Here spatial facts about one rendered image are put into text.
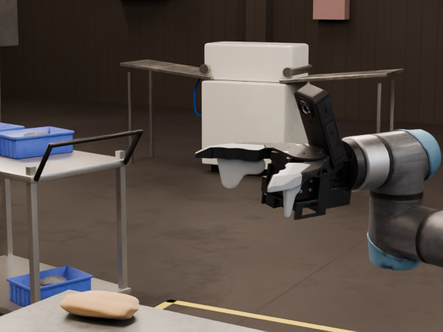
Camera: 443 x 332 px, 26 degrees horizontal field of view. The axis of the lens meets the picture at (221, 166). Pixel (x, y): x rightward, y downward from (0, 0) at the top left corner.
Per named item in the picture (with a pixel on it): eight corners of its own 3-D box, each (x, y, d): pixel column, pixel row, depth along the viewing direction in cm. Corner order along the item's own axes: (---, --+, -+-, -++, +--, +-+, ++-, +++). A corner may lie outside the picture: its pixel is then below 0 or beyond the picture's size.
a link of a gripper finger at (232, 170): (192, 190, 124) (263, 195, 125) (196, 146, 123) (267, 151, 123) (193, 182, 127) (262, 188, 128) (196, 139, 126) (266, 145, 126)
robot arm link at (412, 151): (444, 189, 136) (447, 130, 134) (389, 199, 130) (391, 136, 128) (403, 180, 142) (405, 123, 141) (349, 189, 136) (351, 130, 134)
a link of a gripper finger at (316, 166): (312, 187, 115) (327, 168, 123) (314, 174, 115) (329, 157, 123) (275, 180, 116) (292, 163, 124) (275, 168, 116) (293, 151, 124)
